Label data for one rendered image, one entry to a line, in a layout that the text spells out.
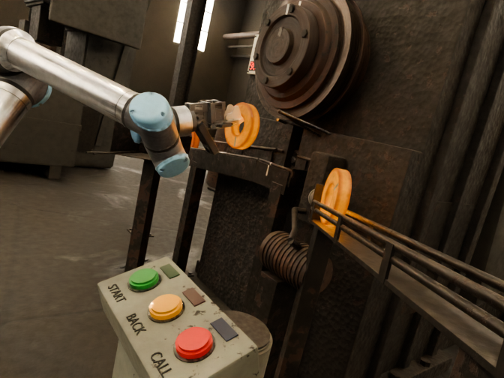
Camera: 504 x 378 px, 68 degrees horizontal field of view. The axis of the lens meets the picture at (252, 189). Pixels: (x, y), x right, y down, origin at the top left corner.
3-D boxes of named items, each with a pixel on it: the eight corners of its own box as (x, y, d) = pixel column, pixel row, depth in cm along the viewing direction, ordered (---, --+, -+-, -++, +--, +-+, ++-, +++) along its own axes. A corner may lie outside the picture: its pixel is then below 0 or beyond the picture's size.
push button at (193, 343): (202, 331, 44) (200, 319, 43) (220, 352, 41) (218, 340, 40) (171, 348, 42) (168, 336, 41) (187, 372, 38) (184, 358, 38)
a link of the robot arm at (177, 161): (152, 162, 91) (135, 128, 97) (163, 187, 101) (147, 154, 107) (187, 147, 93) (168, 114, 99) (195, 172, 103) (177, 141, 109)
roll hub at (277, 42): (256, 88, 144) (273, 12, 139) (307, 93, 122) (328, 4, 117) (244, 84, 140) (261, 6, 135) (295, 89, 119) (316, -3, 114)
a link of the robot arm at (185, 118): (181, 139, 108) (167, 134, 115) (196, 137, 111) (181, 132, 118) (178, 109, 105) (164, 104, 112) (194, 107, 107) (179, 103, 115)
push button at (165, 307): (175, 299, 49) (173, 288, 49) (188, 316, 46) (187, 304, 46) (145, 313, 47) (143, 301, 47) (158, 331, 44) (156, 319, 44)
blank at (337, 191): (328, 235, 102) (317, 233, 101) (332, 186, 109) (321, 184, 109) (351, 214, 88) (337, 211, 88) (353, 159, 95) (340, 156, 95)
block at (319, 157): (315, 219, 134) (332, 154, 130) (331, 226, 128) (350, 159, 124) (294, 218, 127) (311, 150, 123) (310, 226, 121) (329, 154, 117)
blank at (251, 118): (235, 104, 131) (227, 102, 129) (263, 103, 119) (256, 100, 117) (229, 148, 132) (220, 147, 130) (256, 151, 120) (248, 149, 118)
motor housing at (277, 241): (255, 368, 134) (290, 228, 124) (296, 413, 117) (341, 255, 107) (225, 377, 125) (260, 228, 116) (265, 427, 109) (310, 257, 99)
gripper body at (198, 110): (227, 101, 114) (192, 105, 108) (228, 129, 117) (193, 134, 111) (214, 99, 120) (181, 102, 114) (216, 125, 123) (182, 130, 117)
